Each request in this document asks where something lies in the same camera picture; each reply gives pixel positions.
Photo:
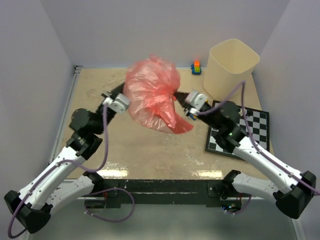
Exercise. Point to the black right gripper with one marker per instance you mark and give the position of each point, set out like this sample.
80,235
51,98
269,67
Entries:
181,97

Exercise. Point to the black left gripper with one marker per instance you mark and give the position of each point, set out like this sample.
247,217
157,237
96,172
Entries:
119,89

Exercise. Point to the red plastic trash bag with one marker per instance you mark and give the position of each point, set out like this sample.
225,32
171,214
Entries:
150,85

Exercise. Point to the cream plastic trash bin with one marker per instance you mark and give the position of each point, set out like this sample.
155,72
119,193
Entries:
229,63

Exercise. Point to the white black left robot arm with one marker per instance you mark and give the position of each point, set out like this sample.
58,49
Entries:
30,205

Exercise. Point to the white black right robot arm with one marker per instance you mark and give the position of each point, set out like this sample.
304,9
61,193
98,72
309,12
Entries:
290,189

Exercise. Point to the yellow blue toy block stack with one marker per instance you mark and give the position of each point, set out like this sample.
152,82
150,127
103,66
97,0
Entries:
193,117

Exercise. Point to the orange green toy block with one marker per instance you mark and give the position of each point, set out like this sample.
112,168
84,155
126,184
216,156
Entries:
196,68

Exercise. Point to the black white checkerboard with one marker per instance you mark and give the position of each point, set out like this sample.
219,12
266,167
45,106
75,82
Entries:
259,125

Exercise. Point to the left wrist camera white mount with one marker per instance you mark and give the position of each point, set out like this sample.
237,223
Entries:
119,104

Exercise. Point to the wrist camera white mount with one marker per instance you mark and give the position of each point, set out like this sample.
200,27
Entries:
119,104
196,101

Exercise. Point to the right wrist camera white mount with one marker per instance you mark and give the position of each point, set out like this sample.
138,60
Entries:
196,101

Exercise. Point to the aluminium frame rail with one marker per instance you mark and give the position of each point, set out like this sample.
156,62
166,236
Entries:
148,94

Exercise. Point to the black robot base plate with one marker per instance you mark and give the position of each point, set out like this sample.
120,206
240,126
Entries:
204,192

